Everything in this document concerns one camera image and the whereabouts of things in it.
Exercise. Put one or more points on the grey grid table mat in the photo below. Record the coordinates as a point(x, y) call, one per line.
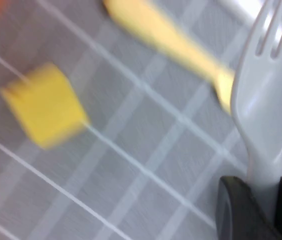
point(131, 175)

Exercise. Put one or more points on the yellow foam cube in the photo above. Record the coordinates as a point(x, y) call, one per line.
point(46, 107)

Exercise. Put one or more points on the grey plastic fork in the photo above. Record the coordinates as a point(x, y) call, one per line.
point(263, 112)

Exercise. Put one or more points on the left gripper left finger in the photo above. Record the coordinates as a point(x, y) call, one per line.
point(241, 215)

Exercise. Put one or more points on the yellow plastic knife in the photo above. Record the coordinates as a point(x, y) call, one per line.
point(168, 37)

